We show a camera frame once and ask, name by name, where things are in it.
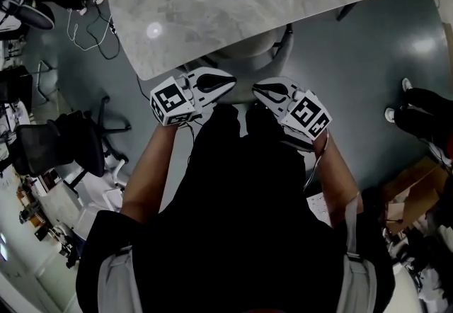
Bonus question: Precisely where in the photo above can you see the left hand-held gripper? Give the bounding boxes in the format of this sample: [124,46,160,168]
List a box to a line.
[150,68,237,127]

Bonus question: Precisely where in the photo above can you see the person's black clothes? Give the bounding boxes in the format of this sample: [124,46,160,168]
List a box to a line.
[76,105,396,313]

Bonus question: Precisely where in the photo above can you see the person's left forearm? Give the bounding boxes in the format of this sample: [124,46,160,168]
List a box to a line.
[120,123,194,224]

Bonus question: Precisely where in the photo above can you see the white power strip with cables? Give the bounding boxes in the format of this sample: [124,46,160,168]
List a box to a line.
[66,6,108,53]

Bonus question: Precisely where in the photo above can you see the person's right forearm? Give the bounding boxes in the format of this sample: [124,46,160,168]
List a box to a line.
[311,127,365,231]

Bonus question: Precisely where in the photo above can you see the black floor cable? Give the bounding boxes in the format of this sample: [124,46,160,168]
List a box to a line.
[86,10,122,61]

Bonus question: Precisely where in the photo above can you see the white paper sheet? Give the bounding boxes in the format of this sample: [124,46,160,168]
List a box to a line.
[306,193,334,228]

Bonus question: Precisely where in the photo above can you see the brown cardboard box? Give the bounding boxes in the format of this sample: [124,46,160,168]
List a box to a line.
[381,154,452,237]

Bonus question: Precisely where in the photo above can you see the grey left backpack strap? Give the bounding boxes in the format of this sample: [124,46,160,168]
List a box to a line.
[97,244,143,313]

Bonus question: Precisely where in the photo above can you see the black office chair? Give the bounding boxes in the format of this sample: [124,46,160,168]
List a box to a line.
[10,95,132,195]

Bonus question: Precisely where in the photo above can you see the grey backpack strap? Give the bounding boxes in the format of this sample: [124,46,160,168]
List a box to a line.
[97,244,143,313]
[336,194,379,313]

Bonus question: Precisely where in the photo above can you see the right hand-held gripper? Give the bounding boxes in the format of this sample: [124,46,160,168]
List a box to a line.
[251,76,332,152]

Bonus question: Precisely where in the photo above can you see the cluttered white desk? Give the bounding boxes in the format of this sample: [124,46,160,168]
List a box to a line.
[0,98,125,313]

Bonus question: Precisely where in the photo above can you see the beige upholstered chair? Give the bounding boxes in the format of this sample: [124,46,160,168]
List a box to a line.
[176,23,295,107]

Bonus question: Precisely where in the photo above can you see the grey right backpack strap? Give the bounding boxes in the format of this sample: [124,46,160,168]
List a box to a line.
[336,194,379,313]

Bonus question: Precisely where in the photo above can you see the right hand-held gripper cable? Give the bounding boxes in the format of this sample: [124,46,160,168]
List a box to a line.
[303,129,331,192]

